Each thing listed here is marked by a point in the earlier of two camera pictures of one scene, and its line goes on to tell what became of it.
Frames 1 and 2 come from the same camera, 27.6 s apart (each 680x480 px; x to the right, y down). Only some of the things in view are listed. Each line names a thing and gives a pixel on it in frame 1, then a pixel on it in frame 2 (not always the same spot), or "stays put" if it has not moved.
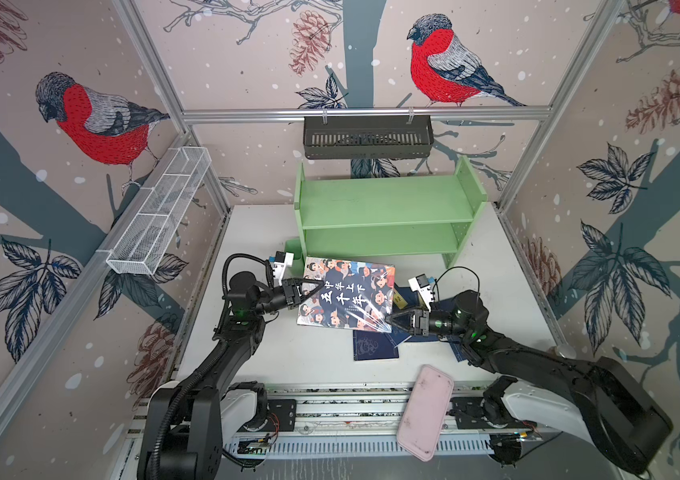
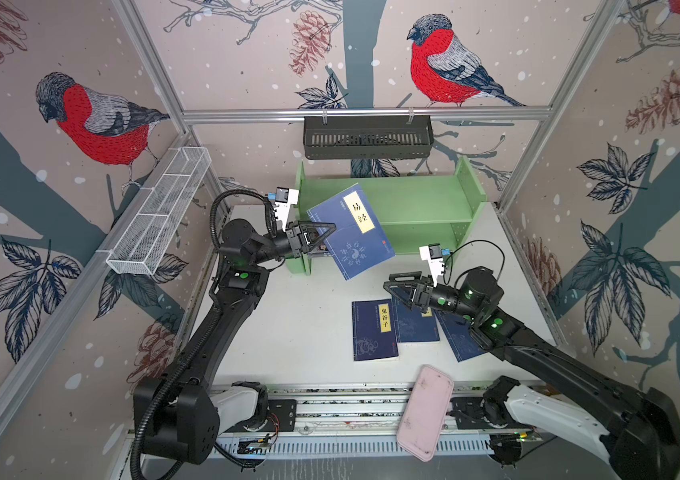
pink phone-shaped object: (426, 413) stays put
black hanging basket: (367, 137) stays put
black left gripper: (317, 286) → (297, 241)
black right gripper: (394, 320) → (426, 293)
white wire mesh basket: (144, 242) stays put
